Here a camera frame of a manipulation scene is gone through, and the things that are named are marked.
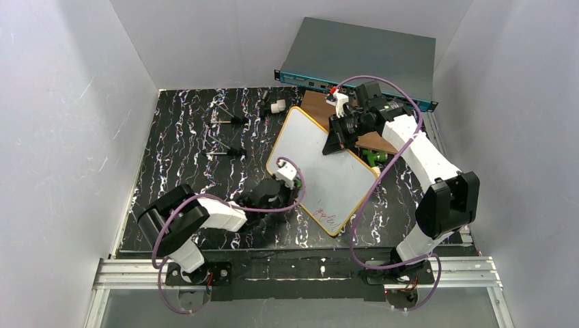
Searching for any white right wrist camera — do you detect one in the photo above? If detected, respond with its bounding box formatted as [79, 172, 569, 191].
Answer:
[326, 88, 350, 118]

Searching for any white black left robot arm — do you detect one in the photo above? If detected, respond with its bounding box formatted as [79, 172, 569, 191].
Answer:
[137, 176, 303, 273]

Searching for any orange framed whiteboard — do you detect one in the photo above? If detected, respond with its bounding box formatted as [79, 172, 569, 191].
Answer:
[266, 107, 378, 236]

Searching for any teal network switch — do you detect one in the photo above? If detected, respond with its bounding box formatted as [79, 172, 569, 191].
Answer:
[274, 17, 438, 112]

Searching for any white black pipe fitting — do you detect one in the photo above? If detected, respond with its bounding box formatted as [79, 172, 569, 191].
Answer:
[257, 99, 286, 117]

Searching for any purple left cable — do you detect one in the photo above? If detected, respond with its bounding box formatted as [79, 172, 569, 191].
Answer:
[151, 156, 307, 316]

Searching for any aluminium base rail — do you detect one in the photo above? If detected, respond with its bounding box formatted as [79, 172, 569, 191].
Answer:
[85, 250, 513, 327]

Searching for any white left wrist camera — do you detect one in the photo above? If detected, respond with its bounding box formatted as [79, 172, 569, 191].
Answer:
[274, 162, 298, 189]

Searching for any brown wooden board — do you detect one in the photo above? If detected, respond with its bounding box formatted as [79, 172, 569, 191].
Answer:
[301, 83, 421, 154]

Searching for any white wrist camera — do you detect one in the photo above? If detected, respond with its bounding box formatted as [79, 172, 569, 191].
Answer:
[274, 162, 298, 189]
[326, 88, 350, 118]

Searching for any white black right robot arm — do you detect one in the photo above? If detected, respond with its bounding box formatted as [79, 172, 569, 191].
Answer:
[322, 77, 480, 279]

